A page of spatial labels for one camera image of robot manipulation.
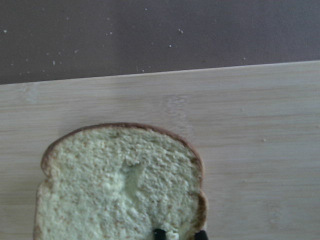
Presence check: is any white bread slice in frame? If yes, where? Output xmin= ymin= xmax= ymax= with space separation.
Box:
xmin=32 ymin=122 xmax=208 ymax=240

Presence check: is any light wooden cutting board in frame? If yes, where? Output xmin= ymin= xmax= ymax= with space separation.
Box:
xmin=0 ymin=61 xmax=320 ymax=240

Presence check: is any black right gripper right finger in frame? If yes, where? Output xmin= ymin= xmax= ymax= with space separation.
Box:
xmin=194 ymin=230 xmax=208 ymax=240

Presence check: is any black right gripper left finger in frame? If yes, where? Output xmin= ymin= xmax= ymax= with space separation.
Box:
xmin=153 ymin=228 xmax=167 ymax=240

